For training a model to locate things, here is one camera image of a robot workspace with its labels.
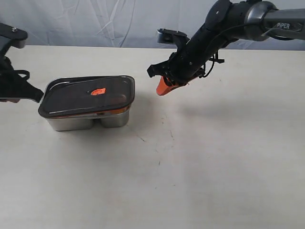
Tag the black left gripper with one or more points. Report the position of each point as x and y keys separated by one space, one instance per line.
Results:
x=14 y=84

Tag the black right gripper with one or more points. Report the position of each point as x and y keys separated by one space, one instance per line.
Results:
x=182 y=67

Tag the dark transparent box lid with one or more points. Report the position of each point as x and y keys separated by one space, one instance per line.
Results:
x=76 y=96

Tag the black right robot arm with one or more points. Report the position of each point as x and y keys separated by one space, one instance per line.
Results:
x=225 y=23

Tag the stainless steel lunch box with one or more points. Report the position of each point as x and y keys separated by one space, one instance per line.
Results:
x=107 y=119

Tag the blue-grey backdrop cloth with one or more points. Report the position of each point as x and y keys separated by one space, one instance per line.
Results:
x=103 y=23

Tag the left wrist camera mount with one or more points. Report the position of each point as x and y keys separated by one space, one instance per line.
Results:
x=11 y=37

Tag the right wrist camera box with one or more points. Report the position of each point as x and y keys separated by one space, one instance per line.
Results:
x=167 y=36

